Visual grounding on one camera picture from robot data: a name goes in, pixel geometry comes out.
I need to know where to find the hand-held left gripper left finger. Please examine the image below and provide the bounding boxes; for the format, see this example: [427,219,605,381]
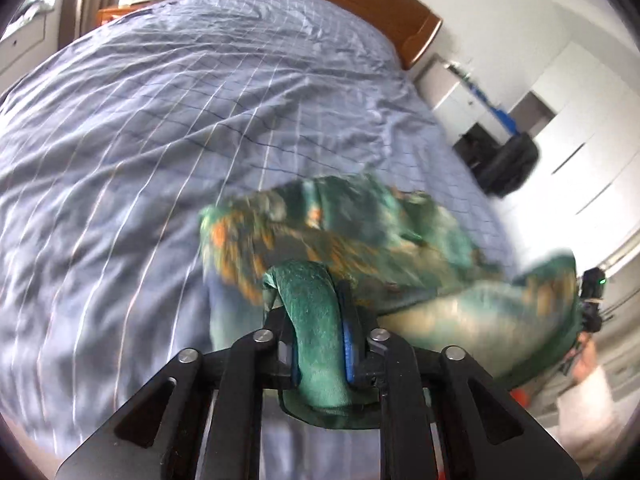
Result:
[55,309,302,480]

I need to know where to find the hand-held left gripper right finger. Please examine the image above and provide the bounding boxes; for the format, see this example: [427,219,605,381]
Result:
[336,281,584,480]

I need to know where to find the green patterned jacket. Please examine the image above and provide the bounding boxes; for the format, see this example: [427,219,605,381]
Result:
[199,172,585,432]

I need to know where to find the person's right forearm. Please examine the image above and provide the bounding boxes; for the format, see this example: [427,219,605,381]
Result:
[554,364,617,462]

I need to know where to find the person's right hand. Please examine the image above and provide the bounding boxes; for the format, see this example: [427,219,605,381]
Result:
[572,344,600,382]

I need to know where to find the white wardrobe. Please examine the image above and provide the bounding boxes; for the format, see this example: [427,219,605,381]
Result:
[509,41,640,272]

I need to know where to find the black office chair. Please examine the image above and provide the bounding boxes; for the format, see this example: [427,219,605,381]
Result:
[452,122,542,199]

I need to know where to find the blue things on desk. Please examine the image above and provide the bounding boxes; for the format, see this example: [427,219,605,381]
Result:
[469,84,522,134]

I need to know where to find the white desk with drawers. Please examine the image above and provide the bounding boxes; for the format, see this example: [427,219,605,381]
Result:
[414,54,517,137]

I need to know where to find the blue checked duvet bed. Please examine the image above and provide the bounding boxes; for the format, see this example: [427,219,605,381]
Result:
[0,0,526,476]

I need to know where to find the wooden nightstand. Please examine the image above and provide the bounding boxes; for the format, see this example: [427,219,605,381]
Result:
[97,2,152,27]

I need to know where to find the white window bench cabinet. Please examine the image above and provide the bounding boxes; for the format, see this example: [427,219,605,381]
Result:
[0,4,49,77]

